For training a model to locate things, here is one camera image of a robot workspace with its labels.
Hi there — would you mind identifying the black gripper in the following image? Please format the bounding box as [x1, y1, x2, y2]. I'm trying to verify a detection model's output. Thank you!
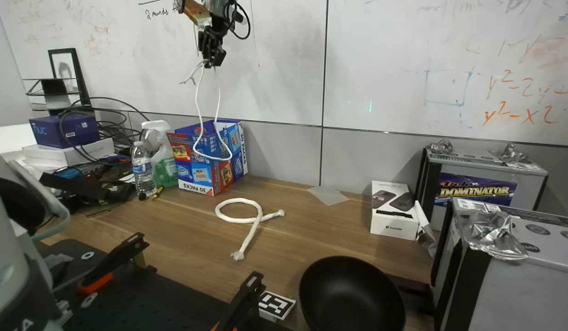
[197, 0, 237, 71]

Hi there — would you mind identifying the thin white cable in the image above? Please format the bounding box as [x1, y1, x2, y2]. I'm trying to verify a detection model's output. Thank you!
[182, 61, 235, 164]

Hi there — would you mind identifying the thick white braided rope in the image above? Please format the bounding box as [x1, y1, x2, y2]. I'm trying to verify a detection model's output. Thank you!
[213, 196, 287, 264]

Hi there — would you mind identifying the blue snack carton box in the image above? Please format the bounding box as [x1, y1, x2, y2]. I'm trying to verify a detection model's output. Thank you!
[165, 118, 250, 199]

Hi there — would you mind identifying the dark blue box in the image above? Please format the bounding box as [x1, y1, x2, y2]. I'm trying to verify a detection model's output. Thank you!
[27, 111, 103, 152]

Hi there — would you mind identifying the flat white box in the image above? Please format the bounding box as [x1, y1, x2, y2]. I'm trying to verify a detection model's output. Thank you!
[20, 137, 117, 172]

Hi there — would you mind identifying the white phone box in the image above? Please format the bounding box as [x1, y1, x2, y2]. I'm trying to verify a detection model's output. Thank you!
[367, 179, 432, 243]

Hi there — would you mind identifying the grey box Dominator label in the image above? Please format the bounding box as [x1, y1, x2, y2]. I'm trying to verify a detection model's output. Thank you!
[415, 144, 549, 232]

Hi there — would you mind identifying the grey box with holes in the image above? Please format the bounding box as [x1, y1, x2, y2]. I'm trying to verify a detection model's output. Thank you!
[430, 198, 568, 331]

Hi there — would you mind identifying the translucent spray bottle green liquid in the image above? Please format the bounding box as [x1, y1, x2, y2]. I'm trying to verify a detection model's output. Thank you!
[140, 118, 180, 190]

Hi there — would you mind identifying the clear water bottle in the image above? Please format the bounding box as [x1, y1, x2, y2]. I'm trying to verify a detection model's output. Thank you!
[130, 140, 158, 201]

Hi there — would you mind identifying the grey metal stand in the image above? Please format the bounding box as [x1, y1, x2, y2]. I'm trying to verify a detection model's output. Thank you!
[24, 78, 75, 113]

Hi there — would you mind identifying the black tool pile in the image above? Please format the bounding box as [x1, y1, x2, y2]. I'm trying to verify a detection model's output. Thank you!
[38, 155, 138, 214]

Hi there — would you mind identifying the clear plastic sheet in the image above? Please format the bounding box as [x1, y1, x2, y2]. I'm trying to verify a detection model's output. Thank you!
[307, 185, 351, 209]

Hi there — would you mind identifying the small crumpled foil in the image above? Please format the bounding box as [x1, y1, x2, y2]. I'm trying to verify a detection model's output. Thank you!
[494, 142, 535, 166]
[424, 139, 456, 157]

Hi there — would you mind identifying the black white fiducial tag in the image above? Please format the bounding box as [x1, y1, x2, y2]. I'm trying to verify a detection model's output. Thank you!
[257, 289, 299, 324]

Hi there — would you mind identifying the black bowl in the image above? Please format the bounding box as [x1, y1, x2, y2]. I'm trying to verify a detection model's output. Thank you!
[298, 255, 408, 331]

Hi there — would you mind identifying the large crumpled foil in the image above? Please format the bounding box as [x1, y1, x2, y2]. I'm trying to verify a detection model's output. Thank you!
[450, 198, 531, 264]

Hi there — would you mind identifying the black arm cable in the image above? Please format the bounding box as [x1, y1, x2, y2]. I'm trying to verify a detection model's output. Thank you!
[224, 0, 253, 43]

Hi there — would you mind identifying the black cable bundle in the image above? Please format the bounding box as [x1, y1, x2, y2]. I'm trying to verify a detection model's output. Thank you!
[55, 96, 152, 164]

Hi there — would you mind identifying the black picture frame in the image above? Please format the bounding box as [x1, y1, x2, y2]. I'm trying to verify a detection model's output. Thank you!
[46, 47, 94, 111]

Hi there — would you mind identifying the black clamp orange handle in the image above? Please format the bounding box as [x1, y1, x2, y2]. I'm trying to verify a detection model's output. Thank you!
[77, 231, 152, 300]

